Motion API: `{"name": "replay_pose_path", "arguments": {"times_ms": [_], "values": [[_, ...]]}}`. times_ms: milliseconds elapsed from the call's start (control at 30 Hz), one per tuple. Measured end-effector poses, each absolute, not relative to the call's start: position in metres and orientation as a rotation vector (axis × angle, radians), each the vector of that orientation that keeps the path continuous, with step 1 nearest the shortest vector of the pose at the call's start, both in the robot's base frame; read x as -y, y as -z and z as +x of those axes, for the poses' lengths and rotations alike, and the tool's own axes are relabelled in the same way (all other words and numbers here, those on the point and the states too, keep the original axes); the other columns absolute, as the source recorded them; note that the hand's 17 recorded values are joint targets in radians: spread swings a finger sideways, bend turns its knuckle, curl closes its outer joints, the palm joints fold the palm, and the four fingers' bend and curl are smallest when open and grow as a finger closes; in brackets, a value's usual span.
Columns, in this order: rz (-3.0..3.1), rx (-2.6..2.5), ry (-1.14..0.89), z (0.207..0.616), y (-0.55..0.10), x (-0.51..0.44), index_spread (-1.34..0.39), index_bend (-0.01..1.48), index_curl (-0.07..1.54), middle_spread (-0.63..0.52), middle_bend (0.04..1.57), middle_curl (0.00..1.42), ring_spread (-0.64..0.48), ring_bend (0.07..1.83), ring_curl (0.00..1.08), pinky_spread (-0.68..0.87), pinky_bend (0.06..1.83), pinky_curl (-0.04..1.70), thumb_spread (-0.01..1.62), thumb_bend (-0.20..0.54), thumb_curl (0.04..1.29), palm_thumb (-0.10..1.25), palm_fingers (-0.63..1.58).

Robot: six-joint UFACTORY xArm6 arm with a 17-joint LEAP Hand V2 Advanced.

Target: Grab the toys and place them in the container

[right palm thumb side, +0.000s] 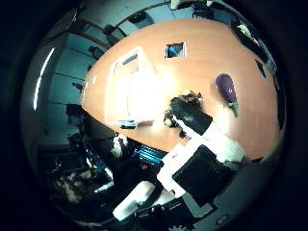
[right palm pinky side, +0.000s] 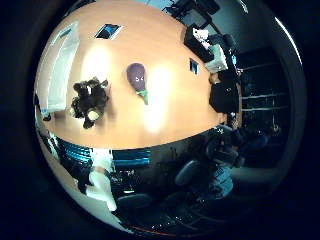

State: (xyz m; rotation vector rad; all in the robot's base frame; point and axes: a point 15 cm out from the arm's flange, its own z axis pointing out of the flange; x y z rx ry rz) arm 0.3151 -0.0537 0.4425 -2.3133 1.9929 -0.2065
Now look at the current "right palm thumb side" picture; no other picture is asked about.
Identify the dark furry plush toy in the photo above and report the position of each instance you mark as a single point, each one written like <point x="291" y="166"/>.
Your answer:
<point x="184" y="104"/>

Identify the white plastic container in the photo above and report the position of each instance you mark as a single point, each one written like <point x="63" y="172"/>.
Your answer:
<point x="138" y="93"/>

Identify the seated person in black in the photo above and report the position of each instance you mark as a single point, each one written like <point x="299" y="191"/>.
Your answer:
<point x="72" y="186"/>

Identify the black office chair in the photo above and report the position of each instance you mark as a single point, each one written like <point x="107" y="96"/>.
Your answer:
<point x="139" y="17"/>
<point x="111" y="30"/>

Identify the ceiling light strip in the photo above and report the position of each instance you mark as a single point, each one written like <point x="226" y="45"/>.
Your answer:
<point x="41" y="78"/>

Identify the blue aluminium rail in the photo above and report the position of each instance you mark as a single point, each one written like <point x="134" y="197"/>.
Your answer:
<point x="150" y="154"/>

